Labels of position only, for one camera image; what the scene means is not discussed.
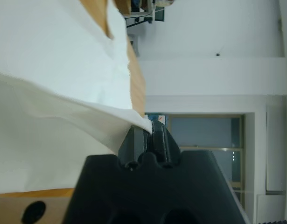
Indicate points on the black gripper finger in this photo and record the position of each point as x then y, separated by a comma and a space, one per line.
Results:
164, 144
134, 142

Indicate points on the white T-shirt with small print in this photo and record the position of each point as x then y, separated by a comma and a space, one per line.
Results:
52, 116

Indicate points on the white rectangular ceiling panel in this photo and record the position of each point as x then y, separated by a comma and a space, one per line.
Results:
275, 149

